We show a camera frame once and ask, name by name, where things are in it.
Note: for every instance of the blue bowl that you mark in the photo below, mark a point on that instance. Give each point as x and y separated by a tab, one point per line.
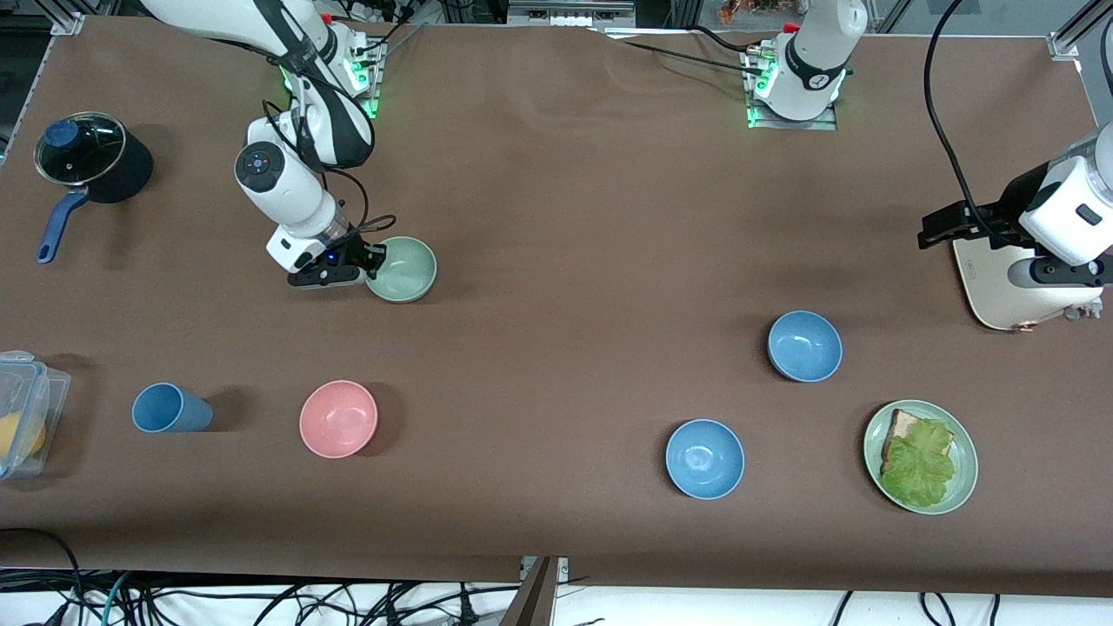
804	346
704	458

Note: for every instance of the white power strip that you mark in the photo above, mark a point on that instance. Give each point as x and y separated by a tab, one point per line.
374	9

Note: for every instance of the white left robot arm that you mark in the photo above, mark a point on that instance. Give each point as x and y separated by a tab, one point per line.
813	52

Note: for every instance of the blue cup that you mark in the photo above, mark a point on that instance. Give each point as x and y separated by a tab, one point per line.
169	409

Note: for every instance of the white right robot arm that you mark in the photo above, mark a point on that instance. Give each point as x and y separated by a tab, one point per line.
296	200

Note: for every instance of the cream toaster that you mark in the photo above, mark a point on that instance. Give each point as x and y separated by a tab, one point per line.
991	291

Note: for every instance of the green bowl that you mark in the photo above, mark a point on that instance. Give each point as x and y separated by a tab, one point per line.
409	271

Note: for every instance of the table support leg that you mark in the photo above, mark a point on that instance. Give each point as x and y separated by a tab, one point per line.
535	600

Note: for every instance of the toast slice with lettuce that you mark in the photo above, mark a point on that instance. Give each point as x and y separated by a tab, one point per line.
903	424

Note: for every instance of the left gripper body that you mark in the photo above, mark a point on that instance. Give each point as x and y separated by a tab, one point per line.
1000	211

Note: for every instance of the aluminium corner profile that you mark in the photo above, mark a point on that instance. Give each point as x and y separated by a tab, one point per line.
1074	35

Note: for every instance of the clear plastic container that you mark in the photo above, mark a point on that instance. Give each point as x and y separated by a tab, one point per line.
39	382

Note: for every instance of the brown table cloth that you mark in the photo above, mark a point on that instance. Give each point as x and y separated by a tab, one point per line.
556	174

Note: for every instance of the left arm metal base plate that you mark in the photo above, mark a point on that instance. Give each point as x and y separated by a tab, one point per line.
826	124

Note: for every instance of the green lettuce leaf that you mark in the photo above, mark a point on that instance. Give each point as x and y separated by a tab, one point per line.
920	465

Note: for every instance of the yellow fruit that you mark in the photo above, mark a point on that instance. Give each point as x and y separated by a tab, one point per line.
16	435

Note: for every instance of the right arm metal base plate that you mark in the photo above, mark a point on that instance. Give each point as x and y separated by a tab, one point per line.
372	96

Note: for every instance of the pink bowl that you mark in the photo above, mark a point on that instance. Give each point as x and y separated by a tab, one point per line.
338	419

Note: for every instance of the green plate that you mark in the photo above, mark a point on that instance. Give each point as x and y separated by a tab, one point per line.
965	469

